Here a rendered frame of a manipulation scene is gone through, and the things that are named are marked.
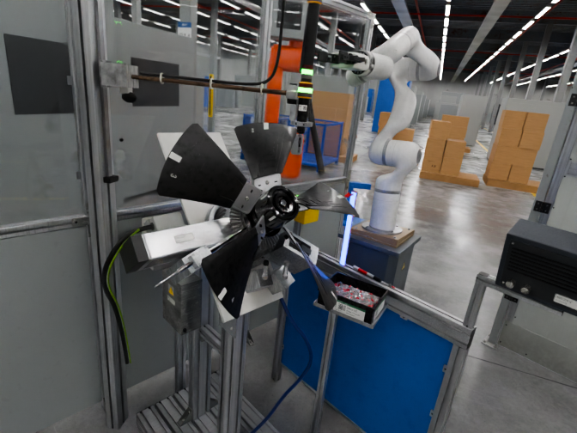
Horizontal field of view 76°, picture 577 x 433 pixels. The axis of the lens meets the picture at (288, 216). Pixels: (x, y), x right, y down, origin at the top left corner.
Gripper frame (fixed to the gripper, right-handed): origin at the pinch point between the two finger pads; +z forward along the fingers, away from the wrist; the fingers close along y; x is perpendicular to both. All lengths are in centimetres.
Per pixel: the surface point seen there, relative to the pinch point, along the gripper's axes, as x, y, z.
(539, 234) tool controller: -42, -64, -23
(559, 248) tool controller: -44, -70, -19
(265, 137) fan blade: -27.7, 16.4, 10.0
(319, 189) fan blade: -45.7, 5.5, -9.7
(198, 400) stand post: -148, 32, 24
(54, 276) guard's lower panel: -89, 71, 67
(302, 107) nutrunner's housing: -16.0, -1.3, 11.6
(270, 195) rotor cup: -41.6, -3.6, 24.1
